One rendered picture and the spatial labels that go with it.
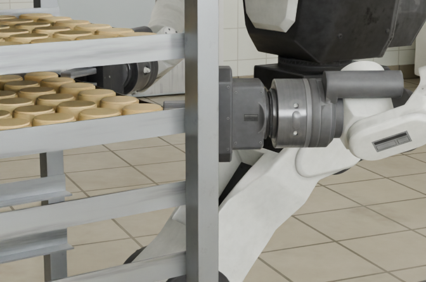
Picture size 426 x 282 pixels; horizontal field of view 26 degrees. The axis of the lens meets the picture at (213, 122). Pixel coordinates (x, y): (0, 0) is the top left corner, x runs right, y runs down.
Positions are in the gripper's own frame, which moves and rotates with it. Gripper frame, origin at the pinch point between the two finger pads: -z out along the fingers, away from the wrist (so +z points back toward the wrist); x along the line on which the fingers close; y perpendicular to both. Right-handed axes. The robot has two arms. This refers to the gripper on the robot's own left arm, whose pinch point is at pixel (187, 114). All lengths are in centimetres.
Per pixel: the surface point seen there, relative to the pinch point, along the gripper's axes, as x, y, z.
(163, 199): -8.9, 7.5, -3.1
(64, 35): 10.3, 2.2, -14.7
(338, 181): -78, -244, 69
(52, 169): -15.0, -31.0, -20.7
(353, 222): -78, -191, 64
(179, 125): 0.0, 6.3, -1.1
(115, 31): 10.4, -0.8, -8.8
